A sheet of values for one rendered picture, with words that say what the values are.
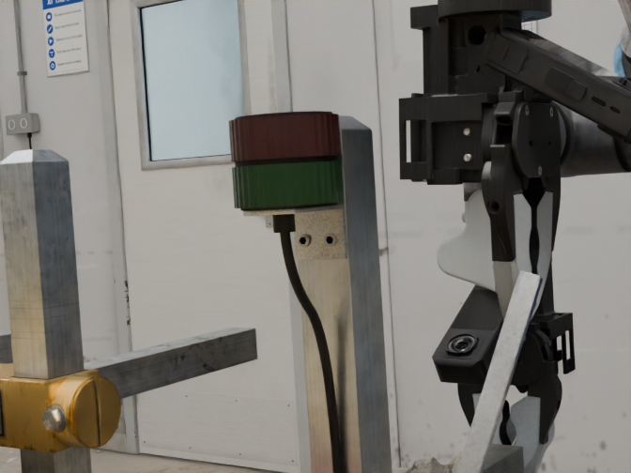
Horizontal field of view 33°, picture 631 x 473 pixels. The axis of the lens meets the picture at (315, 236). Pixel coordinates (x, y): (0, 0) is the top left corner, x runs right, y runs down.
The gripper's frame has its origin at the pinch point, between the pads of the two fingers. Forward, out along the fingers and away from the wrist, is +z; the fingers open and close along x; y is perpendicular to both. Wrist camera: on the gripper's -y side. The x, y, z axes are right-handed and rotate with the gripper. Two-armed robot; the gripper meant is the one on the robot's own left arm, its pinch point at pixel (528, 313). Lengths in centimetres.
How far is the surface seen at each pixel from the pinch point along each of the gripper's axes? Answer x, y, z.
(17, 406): 13.6, 32.4, 6.8
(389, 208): -256, 157, 7
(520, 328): 3.1, -0.9, 0.4
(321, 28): -256, 183, -56
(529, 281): 2.4, -1.1, -2.4
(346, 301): 12.6, 5.6, -2.0
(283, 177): 18.3, 5.8, -9.1
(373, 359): 10.6, 5.1, 1.6
